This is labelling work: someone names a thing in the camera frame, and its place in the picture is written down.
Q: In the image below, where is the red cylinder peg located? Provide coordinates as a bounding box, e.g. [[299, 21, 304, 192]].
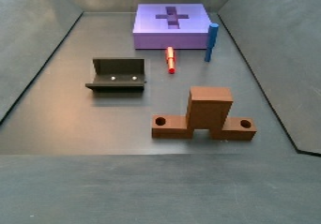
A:
[[165, 47, 175, 74]]

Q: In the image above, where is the blue cylinder peg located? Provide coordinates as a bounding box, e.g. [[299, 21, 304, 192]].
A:
[[204, 22, 219, 62]]

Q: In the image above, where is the purple board with cross slot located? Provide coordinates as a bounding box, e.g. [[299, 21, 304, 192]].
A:
[[132, 4, 211, 50]]

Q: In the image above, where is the black angle bracket fixture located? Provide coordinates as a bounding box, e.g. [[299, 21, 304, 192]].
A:
[[85, 58, 145, 91]]

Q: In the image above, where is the brown T-shaped block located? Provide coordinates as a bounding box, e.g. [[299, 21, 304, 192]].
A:
[[150, 86, 256, 141]]

